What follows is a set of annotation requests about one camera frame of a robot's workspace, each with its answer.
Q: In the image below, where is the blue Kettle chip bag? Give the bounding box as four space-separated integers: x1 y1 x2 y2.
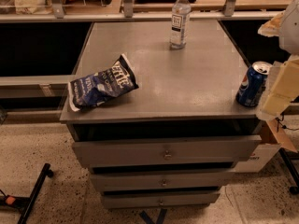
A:
67 54 138 112

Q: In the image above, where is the cardboard box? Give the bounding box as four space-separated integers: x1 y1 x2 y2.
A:
235 119 298 173

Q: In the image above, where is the grey drawer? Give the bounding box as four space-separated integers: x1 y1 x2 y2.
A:
101 191 220 209
72 135 262 168
91 169 235 192

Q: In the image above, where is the black stand leg with wheel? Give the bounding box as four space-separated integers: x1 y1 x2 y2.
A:
0 163 54 224

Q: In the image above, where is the blue Pepsi soda can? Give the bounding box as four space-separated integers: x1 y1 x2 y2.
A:
235 62 272 107

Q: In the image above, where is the clear plastic water bottle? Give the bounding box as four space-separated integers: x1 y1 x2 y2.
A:
170 0 191 49

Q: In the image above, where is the black stand leg right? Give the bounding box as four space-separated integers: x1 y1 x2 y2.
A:
279 148 299 195

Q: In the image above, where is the top grey drawer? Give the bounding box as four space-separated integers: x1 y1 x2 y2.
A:
72 135 262 168

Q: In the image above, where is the middle grey drawer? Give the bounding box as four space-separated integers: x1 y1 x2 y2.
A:
91 169 235 192

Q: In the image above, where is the grey drawer cabinet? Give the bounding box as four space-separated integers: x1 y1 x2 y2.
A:
61 21 262 197

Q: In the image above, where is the grey metal shelf rail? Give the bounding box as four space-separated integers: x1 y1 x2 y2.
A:
0 2 278 23

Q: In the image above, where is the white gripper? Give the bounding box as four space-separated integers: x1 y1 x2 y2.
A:
256 0 299 120

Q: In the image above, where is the bottom grey drawer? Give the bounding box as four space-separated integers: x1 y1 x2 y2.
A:
101 191 220 209

